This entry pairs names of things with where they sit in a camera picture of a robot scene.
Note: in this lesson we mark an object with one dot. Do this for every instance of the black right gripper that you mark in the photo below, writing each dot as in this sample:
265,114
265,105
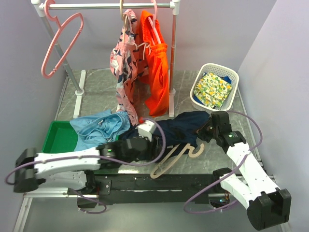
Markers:
201,133

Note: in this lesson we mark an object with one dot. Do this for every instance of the black mounting base rail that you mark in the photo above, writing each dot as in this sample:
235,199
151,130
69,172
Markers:
141,188

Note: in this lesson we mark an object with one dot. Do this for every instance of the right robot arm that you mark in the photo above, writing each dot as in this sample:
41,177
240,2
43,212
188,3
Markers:
266,204

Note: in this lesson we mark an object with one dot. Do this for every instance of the lemon print cloth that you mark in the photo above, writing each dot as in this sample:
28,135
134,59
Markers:
212,91

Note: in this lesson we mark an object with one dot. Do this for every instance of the pink patterned shorts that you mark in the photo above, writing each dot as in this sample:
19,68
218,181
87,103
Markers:
124,65

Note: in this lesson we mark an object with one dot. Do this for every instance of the light blue shorts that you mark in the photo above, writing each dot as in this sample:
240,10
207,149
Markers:
100,128

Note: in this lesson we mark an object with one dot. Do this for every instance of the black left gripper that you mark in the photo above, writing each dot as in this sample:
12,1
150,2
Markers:
153,151

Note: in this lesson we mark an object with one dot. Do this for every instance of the white clothes rack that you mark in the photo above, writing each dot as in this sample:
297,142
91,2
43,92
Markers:
54,29

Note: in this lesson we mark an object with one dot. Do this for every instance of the blue cloth in basket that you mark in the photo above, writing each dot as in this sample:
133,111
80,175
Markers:
226,78

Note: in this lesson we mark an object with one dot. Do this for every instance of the orange shorts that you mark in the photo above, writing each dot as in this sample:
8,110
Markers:
155,69

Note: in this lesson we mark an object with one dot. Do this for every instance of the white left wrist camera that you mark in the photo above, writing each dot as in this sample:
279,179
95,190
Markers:
146,129

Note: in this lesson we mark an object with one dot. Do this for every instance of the navy blue shorts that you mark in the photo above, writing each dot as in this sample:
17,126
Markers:
180,130

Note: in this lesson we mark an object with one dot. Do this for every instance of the white perforated plastic basket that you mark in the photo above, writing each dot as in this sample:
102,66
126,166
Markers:
220,71

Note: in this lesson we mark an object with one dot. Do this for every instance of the beige hanger with pink shorts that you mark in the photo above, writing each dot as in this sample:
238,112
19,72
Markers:
126,17

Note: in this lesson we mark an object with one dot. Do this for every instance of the green plastic tray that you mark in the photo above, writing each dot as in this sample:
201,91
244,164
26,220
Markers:
61,137

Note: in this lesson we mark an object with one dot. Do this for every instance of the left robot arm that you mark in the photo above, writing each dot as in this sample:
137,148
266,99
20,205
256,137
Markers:
74,169

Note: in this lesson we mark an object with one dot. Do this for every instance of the pink hanger with orange shorts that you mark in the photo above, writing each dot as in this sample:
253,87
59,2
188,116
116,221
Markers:
154,26

